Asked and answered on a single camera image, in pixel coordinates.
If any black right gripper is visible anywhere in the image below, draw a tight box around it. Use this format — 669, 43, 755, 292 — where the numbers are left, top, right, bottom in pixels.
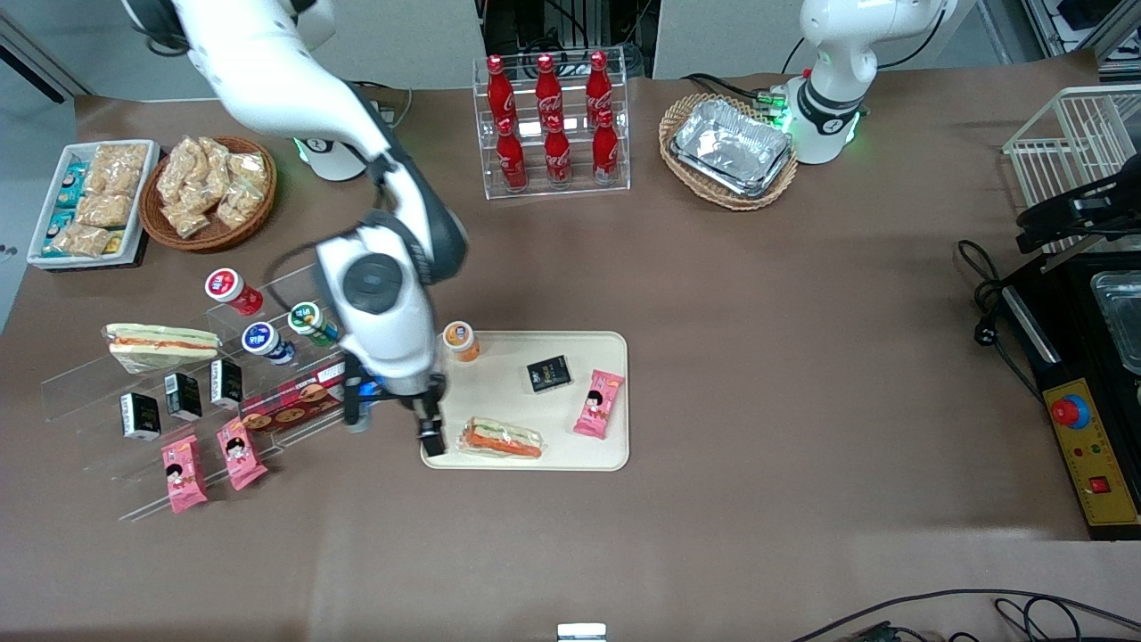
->
343, 353, 448, 459

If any sandwich orange filling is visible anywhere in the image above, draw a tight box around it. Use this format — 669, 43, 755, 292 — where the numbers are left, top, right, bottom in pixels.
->
457, 416, 546, 461
103, 323, 220, 375

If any beige plastic serving tray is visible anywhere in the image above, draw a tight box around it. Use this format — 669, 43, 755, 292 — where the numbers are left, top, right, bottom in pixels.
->
420, 331, 630, 472

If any white rectangular snack tray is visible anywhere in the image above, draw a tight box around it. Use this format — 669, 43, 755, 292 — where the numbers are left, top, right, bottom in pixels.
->
27, 140, 161, 270

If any aluminium foil tray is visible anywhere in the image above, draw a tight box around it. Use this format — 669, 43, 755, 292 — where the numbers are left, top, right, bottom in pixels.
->
670, 98, 794, 199

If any black tray sealer machine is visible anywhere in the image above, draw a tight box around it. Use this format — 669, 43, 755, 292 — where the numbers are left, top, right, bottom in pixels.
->
998, 250, 1141, 542

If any metal tray in sealer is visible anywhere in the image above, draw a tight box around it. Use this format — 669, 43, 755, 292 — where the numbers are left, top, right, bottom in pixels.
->
1089, 270, 1141, 375

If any orange lid snack cup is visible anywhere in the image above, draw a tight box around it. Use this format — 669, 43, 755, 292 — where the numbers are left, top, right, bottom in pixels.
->
443, 321, 481, 364

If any small black snack box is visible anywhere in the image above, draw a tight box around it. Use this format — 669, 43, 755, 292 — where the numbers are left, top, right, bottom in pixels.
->
526, 355, 572, 394
164, 372, 203, 422
120, 392, 162, 441
209, 358, 244, 411

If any red cookie box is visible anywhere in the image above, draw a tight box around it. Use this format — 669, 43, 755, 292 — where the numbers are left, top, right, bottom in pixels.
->
239, 355, 350, 435

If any green lid snack cup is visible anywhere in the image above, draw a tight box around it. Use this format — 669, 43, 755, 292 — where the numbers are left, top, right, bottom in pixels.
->
287, 301, 340, 349

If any pink snack bar pack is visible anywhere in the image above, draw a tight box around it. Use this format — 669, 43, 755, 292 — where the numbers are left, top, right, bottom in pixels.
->
161, 434, 209, 514
572, 369, 626, 440
217, 416, 268, 491

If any blue lid snack cup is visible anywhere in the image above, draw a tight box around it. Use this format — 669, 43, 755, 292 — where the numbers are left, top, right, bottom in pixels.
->
242, 322, 297, 366

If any red lid snack cup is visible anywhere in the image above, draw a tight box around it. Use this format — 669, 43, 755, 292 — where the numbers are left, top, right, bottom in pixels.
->
204, 267, 265, 317

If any red cola bottle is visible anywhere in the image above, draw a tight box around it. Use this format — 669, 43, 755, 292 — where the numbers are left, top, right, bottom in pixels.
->
486, 55, 518, 126
544, 114, 572, 186
535, 54, 564, 121
592, 109, 620, 184
496, 116, 529, 191
586, 51, 614, 117

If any brown wicker snack basket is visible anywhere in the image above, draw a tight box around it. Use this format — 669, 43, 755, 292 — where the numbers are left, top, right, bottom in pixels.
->
138, 136, 277, 252

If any clear bag of fried snacks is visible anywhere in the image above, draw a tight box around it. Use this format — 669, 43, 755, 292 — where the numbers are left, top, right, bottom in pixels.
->
160, 198, 213, 240
214, 183, 265, 231
227, 152, 269, 193
157, 138, 201, 204
192, 136, 234, 193

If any clear acrylic tiered display shelf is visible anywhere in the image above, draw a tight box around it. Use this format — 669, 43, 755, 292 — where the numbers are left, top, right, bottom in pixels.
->
40, 257, 399, 523

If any clear acrylic bottle rack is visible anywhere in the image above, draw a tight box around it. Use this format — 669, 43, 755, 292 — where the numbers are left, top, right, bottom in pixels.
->
471, 46, 631, 201

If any light wicker basket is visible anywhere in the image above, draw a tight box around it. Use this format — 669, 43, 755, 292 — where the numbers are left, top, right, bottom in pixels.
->
659, 93, 799, 211

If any clear bag of crackers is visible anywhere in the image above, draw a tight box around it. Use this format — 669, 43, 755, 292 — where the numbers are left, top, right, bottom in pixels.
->
76, 194, 135, 228
49, 223, 113, 259
87, 143, 149, 197

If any black equipment rack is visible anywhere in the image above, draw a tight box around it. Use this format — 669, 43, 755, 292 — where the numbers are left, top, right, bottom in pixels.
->
477, 0, 662, 79

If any teal snack pack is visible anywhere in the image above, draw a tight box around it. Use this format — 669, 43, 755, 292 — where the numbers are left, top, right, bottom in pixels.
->
56, 160, 90, 210
43, 210, 78, 255

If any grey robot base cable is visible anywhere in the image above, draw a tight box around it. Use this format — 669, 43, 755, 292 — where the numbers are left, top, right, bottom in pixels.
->
379, 85, 416, 131

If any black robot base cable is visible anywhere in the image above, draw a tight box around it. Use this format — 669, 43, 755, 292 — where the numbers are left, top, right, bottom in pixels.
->
682, 73, 778, 113

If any long black cable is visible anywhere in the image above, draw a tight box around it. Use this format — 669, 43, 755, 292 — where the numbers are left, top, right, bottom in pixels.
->
789, 588, 1141, 642

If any black power cable with plug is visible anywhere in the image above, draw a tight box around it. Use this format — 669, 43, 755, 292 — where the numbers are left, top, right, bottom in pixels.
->
956, 239, 1044, 404

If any looped black cable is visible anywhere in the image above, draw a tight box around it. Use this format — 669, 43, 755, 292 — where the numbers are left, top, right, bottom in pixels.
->
994, 596, 1084, 642

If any black sealer lever handle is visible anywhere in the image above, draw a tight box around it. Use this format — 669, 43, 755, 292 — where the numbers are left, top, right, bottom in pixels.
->
1016, 156, 1141, 256

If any white wire basket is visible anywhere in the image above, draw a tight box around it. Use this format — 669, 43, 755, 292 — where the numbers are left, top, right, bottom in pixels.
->
1003, 85, 1141, 255

